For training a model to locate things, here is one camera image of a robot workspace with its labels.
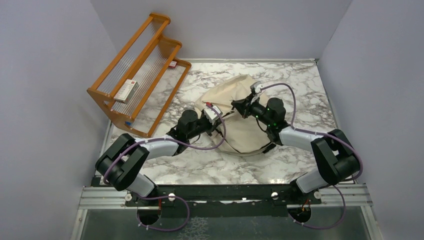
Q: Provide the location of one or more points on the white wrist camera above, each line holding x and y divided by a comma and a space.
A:
213, 113
256, 90

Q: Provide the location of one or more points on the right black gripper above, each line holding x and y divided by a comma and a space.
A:
244, 105

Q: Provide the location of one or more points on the orange wooden shelf rack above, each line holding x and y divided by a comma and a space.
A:
144, 58

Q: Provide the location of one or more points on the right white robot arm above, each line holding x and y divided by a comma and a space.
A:
334, 156

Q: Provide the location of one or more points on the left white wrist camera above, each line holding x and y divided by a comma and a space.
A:
213, 113

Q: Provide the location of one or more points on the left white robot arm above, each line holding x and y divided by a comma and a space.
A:
121, 163

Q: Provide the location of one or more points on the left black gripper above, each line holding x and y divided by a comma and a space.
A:
211, 128

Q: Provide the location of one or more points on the white red small box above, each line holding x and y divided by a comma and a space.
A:
126, 91

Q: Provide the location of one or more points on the black metal base frame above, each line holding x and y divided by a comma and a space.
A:
222, 200

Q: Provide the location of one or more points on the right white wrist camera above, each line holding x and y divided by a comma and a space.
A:
256, 90

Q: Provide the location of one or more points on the beige canvas backpack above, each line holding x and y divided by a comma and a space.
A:
244, 136

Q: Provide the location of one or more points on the small red white card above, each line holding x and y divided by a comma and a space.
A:
172, 64

